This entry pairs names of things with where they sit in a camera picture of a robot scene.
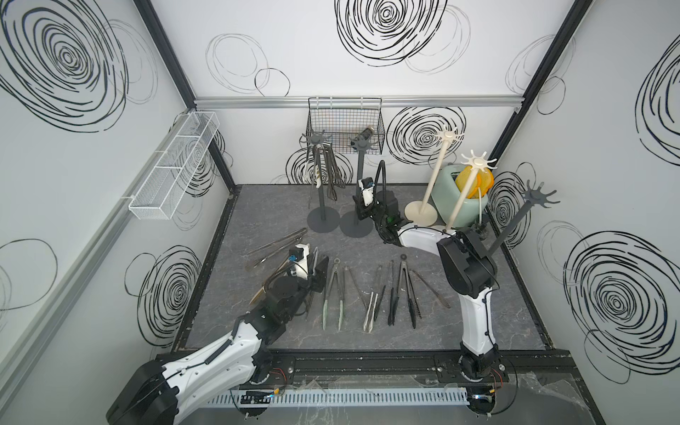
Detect dark grey rack stand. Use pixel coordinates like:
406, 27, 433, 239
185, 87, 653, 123
306, 132, 340, 234
340, 136, 372, 238
487, 182, 560, 258

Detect black silicone tongs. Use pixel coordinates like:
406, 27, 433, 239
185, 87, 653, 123
323, 144, 345, 201

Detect white wire shelf basket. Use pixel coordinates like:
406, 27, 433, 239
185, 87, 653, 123
129, 111, 219, 221

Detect black ring tongs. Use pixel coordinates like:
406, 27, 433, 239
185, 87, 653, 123
388, 254, 421, 329

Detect grey cable duct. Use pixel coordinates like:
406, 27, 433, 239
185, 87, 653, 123
206, 388, 469, 409

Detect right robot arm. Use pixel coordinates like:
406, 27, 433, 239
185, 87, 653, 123
352, 161, 499, 383

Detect cream rack stand front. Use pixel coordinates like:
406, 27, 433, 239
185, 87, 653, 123
444, 151, 497, 233

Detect dark cylinder in basket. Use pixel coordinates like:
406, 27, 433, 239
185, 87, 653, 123
358, 127, 375, 141

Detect cream rack stand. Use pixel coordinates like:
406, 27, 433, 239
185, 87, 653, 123
444, 151, 497, 233
405, 130, 460, 227

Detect green tipped tongs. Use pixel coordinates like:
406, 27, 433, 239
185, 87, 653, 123
321, 257, 345, 332

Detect cream rack stand rear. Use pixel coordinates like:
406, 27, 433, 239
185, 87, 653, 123
405, 130, 460, 227

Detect black wire basket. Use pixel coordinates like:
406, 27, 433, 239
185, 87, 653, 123
306, 97, 386, 155

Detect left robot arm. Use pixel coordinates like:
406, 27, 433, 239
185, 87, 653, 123
106, 244, 329, 424

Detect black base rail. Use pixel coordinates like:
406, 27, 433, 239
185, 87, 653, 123
256, 349, 577, 384

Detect white handled steel tongs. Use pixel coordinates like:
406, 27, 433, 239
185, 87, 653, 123
313, 145, 323, 189

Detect cream tipped tongs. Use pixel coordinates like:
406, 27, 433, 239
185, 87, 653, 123
363, 265, 383, 334

